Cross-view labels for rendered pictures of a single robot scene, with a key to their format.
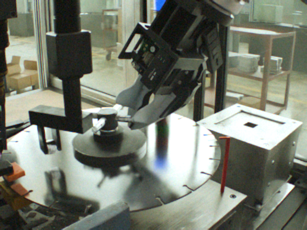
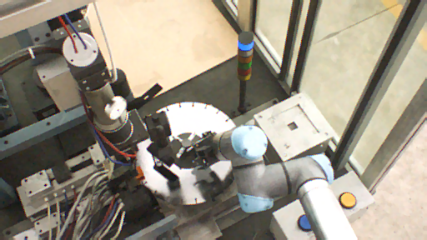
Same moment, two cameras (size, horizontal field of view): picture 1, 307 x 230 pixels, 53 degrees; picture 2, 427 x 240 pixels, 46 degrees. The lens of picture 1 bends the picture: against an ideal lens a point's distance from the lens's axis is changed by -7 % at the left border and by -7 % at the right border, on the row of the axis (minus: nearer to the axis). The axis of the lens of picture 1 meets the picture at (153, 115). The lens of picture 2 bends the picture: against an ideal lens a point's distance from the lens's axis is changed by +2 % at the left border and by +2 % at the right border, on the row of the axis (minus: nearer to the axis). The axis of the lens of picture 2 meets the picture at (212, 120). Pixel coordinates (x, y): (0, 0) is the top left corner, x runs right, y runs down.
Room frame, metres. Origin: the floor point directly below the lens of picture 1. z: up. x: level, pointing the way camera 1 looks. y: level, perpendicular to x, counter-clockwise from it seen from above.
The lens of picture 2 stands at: (-0.10, -0.22, 2.27)
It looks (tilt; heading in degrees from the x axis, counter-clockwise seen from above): 62 degrees down; 21
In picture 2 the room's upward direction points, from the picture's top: 3 degrees counter-clockwise
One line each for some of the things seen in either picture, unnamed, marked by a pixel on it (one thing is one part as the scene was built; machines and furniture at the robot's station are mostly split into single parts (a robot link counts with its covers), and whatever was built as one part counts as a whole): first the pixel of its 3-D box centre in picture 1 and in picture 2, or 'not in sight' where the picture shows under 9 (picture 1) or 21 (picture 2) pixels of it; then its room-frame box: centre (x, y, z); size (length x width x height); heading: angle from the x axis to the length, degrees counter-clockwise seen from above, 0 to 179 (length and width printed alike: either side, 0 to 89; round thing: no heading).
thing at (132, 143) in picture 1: (108, 137); (187, 148); (0.44, 0.07, 0.96); 0.11 x 0.11 x 0.03
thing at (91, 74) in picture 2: not in sight; (69, 32); (0.42, 0.28, 1.45); 0.35 x 0.07 x 0.28; 46
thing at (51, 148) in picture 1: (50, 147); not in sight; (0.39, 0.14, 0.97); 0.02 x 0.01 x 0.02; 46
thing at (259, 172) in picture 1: (246, 154); (289, 136); (0.64, -0.21, 0.82); 0.18 x 0.18 x 0.15; 46
